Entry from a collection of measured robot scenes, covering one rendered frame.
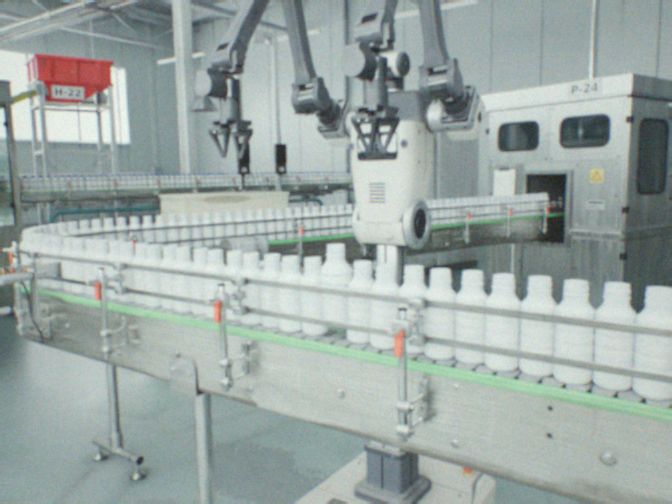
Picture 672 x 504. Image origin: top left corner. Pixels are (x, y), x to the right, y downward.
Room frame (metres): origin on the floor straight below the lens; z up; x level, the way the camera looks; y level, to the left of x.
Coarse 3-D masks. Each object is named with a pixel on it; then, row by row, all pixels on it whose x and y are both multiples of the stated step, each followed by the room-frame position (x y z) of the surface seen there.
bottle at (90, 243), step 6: (90, 240) 1.69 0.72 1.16; (90, 246) 1.69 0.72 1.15; (90, 252) 1.69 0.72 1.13; (90, 258) 1.68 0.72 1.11; (84, 264) 1.69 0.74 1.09; (90, 264) 1.68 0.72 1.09; (84, 270) 1.69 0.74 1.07; (90, 270) 1.68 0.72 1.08; (84, 276) 1.69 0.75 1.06; (90, 276) 1.68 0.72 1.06; (90, 288) 1.68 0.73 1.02; (90, 294) 1.68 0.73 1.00
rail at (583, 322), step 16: (48, 256) 1.78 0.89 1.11; (64, 256) 1.73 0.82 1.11; (160, 272) 1.47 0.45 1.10; (176, 272) 1.43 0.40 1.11; (192, 272) 1.40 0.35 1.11; (112, 288) 1.59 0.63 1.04; (128, 288) 1.55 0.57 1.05; (288, 288) 1.22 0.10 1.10; (304, 288) 1.20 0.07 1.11; (320, 288) 1.17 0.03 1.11; (432, 304) 1.03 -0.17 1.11; (448, 304) 1.01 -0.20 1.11; (464, 304) 0.99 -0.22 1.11; (304, 320) 1.20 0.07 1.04; (320, 320) 1.17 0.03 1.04; (544, 320) 0.91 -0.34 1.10; (560, 320) 0.90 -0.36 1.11; (576, 320) 0.88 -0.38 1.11; (592, 320) 0.87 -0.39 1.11; (432, 336) 1.03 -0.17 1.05; (496, 352) 0.96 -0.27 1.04; (512, 352) 0.94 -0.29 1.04; (528, 352) 0.93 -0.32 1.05; (592, 368) 0.87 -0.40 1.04; (608, 368) 0.86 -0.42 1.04; (624, 368) 0.84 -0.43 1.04
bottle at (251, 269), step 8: (248, 256) 1.31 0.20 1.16; (256, 256) 1.32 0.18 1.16; (248, 264) 1.31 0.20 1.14; (256, 264) 1.32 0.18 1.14; (240, 272) 1.32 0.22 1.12; (248, 272) 1.31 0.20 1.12; (256, 272) 1.31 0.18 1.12; (248, 288) 1.30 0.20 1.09; (256, 288) 1.30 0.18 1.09; (248, 296) 1.30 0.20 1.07; (256, 296) 1.30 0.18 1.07; (248, 304) 1.30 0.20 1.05; (256, 304) 1.30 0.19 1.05; (248, 320) 1.30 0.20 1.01; (256, 320) 1.30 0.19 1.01
